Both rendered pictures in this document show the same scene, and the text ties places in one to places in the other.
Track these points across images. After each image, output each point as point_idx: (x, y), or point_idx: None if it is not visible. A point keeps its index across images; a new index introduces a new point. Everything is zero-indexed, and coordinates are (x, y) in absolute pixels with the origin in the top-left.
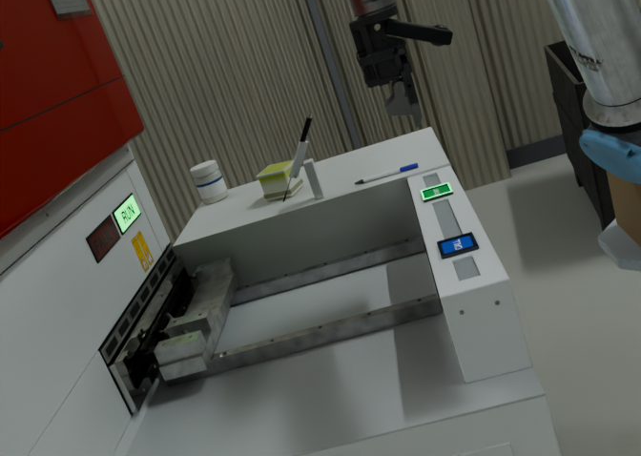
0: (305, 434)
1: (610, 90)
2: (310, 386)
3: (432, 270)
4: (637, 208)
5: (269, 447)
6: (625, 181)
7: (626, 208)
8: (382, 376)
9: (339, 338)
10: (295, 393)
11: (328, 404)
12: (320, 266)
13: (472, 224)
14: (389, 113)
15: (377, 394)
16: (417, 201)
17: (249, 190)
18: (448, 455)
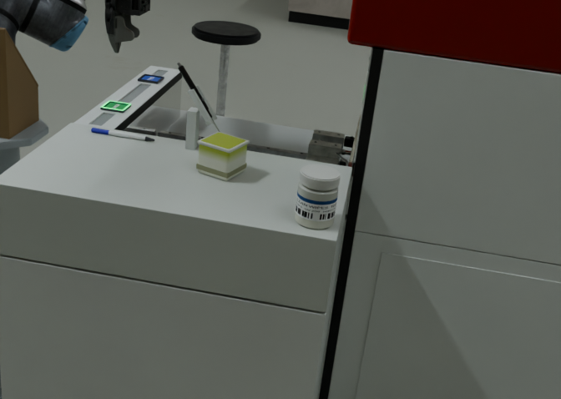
0: (259, 126)
1: None
2: (251, 138)
3: (173, 78)
4: (33, 93)
5: (277, 128)
6: (27, 85)
7: (22, 108)
8: (212, 130)
9: None
10: (260, 139)
11: (244, 130)
12: None
13: (129, 84)
14: (137, 34)
15: (219, 126)
16: (133, 108)
17: (263, 209)
18: None
